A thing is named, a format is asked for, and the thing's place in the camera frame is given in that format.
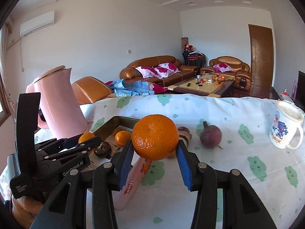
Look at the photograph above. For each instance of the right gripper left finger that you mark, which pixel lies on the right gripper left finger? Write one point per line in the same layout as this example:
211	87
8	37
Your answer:
66	206

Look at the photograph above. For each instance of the white cartoon mug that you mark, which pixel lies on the white cartoon mug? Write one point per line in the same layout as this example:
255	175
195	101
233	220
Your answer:
286	130

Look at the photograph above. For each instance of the orange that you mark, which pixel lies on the orange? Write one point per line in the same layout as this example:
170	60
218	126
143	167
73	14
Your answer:
122	137
155	137
86	137

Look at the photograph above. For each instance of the wooden coffee table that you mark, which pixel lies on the wooden coffee table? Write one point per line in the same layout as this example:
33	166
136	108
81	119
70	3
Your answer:
203	85

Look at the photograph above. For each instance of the black television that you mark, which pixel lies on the black television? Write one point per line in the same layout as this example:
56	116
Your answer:
300	91

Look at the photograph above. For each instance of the person's hand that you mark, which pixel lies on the person's hand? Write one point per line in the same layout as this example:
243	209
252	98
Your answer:
24	210

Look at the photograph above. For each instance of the blue plaid blanket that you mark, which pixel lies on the blue plaid blanket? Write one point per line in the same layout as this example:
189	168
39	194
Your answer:
122	89

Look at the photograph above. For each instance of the white green patterned tablecloth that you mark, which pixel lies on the white green patterned tablecloth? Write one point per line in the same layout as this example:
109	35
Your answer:
163	201

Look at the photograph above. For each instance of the near brown leather chair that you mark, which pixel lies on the near brown leather chair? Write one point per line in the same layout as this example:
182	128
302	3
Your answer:
89	90

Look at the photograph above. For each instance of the fruit pile on coffee table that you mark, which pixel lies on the fruit pile on coffee table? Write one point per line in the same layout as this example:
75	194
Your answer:
219	79

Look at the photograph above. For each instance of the purple passion fruit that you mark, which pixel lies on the purple passion fruit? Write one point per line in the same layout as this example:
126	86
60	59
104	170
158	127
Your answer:
210	136

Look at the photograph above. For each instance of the pink floral pillow left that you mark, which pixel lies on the pink floral pillow left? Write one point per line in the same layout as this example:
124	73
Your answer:
147	72

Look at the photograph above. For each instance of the dark brown water chestnut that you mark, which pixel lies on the dark brown water chestnut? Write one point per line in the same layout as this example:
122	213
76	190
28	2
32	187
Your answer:
103	150

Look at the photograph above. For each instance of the pink metal tin box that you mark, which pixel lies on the pink metal tin box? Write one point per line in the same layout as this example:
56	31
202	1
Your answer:
137	168

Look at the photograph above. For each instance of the brown wooden door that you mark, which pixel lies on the brown wooden door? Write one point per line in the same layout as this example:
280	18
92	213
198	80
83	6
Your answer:
262	55

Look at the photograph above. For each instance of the printed paper sheet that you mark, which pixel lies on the printed paper sheet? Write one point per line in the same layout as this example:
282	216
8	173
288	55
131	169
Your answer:
95	161

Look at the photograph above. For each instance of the pink pillow on armchair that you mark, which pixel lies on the pink pillow on armchair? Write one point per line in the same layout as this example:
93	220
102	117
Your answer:
222	67

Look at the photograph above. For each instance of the pink floral pillow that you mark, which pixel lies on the pink floral pillow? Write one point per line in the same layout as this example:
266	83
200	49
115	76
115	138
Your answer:
147	72
165	70

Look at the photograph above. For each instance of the brown leather armchair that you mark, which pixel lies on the brown leather armchair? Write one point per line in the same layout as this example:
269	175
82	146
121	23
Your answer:
241	73

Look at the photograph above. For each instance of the pink floral pillow right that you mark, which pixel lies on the pink floral pillow right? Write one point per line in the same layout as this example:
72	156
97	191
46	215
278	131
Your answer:
165	70

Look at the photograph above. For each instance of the stacked dark chairs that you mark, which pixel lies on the stacked dark chairs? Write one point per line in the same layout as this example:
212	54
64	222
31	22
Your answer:
193	57

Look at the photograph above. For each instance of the white air conditioner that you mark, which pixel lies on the white air conditioner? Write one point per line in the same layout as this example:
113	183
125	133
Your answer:
37	23

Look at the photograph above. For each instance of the pink electric kettle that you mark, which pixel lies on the pink electric kettle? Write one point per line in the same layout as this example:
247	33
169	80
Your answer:
61	111

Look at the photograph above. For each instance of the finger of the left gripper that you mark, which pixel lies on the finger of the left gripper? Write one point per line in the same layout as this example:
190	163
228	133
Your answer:
77	160
58	147

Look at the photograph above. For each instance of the long brown leather sofa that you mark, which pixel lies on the long brown leather sofa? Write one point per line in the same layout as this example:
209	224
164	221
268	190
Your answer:
130	74

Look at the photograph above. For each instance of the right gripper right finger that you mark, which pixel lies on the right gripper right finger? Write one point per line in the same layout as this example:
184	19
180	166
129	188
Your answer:
242	207

